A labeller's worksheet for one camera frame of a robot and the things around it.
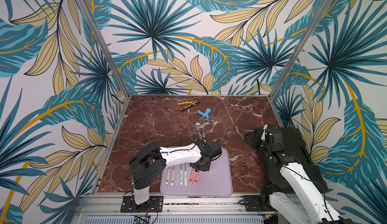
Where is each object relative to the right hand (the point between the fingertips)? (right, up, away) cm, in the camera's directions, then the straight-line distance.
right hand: (252, 138), depth 82 cm
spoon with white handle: (-36, -20, -1) cm, 42 cm away
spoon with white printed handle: (-44, -22, -2) cm, 49 cm away
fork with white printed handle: (-46, -22, -2) cm, 51 cm away
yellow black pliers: (-33, +20, +31) cm, 50 cm away
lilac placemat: (-38, -22, -3) cm, 44 cm away
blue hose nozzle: (-23, +13, +25) cm, 36 cm away
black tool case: (+28, -2, +8) cm, 29 cm away
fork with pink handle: (-30, -21, -1) cm, 37 cm away
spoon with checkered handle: (-30, +4, +19) cm, 36 cm away
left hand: (-28, -17, +1) cm, 33 cm away
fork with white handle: (-39, -20, 0) cm, 44 cm away
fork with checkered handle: (-25, -2, +15) cm, 30 cm away
